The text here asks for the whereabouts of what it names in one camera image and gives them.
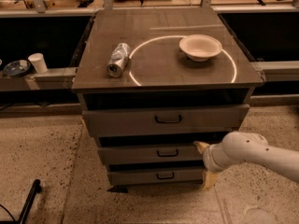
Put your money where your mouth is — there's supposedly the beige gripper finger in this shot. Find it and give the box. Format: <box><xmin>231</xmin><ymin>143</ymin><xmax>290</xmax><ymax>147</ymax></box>
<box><xmin>202</xmin><ymin>169</ymin><xmax>218</xmax><ymax>190</ymax></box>
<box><xmin>193</xmin><ymin>141</ymin><xmax>209</xmax><ymax>153</ymax></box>

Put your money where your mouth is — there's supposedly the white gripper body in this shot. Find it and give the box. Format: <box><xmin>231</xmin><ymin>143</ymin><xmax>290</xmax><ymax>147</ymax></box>
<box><xmin>202</xmin><ymin>143</ymin><xmax>233</xmax><ymax>173</ymax></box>

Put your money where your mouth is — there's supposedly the grey drawer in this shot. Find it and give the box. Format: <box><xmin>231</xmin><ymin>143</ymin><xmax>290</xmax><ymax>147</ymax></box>
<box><xmin>107</xmin><ymin>166</ymin><xmax>207</xmax><ymax>186</ymax></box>
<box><xmin>97</xmin><ymin>141</ymin><xmax>202</xmax><ymax>165</ymax></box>
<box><xmin>82</xmin><ymin>105</ymin><xmax>249</xmax><ymax>137</ymax></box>

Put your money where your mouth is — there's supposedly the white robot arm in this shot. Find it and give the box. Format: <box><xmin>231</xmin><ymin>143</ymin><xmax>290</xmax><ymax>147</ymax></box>
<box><xmin>193</xmin><ymin>132</ymin><xmax>299</xmax><ymax>190</ymax></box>

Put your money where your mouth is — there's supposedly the grey top drawer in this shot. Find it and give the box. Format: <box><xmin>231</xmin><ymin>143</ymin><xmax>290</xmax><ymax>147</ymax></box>
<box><xmin>82</xmin><ymin>105</ymin><xmax>249</xmax><ymax>137</ymax></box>

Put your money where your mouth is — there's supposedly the grey drawer cabinet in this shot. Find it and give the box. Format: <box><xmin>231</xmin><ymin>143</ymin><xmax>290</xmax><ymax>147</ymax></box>
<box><xmin>71</xmin><ymin>7</ymin><xmax>265</xmax><ymax>194</ymax></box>

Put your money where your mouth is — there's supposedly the grey bottom drawer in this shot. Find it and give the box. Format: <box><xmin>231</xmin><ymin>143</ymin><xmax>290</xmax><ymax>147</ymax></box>
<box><xmin>107</xmin><ymin>166</ymin><xmax>207</xmax><ymax>186</ymax></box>

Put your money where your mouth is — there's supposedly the white paper bowl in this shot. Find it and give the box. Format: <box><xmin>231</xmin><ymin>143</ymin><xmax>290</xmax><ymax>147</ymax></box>
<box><xmin>179</xmin><ymin>35</ymin><xmax>222</xmax><ymax>62</ymax></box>

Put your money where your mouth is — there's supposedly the silver drink can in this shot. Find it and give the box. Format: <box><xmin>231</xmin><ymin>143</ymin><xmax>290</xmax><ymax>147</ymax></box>
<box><xmin>107</xmin><ymin>43</ymin><xmax>131</xmax><ymax>77</ymax></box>

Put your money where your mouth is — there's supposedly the black floor pole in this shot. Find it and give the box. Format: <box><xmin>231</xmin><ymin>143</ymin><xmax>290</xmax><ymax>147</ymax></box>
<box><xmin>17</xmin><ymin>179</ymin><xmax>42</xmax><ymax>224</ymax></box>

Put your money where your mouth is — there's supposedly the white paper cup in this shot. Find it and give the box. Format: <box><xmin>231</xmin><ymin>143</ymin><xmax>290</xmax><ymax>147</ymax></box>
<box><xmin>28</xmin><ymin>53</ymin><xmax>48</xmax><ymax>74</ymax></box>

